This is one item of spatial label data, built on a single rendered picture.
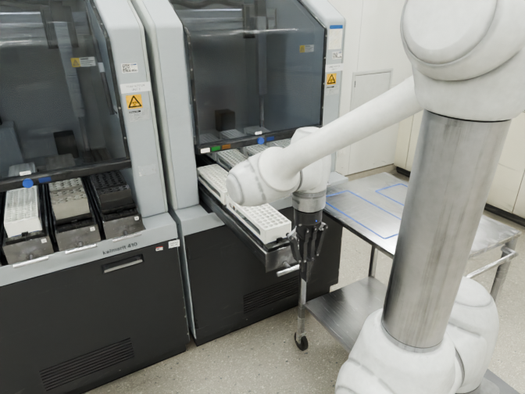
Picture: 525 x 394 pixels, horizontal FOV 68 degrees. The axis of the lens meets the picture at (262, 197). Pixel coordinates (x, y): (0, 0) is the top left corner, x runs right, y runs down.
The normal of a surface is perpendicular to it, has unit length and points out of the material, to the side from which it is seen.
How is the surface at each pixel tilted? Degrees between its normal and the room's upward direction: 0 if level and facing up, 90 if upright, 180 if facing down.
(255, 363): 0
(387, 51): 90
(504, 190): 90
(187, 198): 90
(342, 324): 0
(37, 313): 90
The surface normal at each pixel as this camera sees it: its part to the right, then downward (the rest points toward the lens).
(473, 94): -0.40, 0.72
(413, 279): -0.67, 0.34
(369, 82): 0.48, 0.37
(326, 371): -0.01, -0.90
